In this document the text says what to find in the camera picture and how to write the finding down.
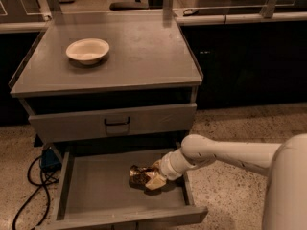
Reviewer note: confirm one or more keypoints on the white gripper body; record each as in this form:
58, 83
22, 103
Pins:
168, 167

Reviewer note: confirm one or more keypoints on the crushed orange can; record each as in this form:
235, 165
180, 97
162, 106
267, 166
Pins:
142, 175

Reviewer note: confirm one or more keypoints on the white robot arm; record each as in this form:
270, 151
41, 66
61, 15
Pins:
284, 165

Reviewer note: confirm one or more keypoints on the grey top drawer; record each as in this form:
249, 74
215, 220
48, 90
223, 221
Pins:
72, 126

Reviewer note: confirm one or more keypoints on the grey drawer cabinet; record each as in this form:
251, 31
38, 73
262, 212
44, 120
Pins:
148, 64

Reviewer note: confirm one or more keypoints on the grey open middle drawer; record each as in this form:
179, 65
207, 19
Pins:
95, 194

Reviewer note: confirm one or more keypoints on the blue power box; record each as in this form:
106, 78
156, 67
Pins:
48, 161

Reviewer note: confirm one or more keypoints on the white bowl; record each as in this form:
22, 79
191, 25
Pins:
88, 51

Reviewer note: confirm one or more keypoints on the black office chair base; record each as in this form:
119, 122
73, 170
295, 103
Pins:
136, 5

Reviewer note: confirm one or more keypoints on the black drawer handle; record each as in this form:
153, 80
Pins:
108, 123

